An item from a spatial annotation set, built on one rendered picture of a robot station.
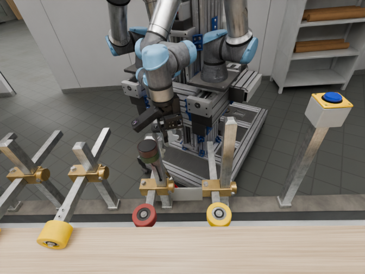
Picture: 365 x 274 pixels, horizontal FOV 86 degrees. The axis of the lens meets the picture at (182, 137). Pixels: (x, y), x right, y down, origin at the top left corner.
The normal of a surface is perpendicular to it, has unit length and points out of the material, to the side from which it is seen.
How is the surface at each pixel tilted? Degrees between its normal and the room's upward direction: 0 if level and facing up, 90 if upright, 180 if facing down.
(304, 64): 90
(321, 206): 0
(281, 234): 0
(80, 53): 90
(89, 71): 90
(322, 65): 90
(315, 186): 0
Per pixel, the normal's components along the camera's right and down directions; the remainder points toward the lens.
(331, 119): -0.04, 0.66
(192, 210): -0.09, -0.75
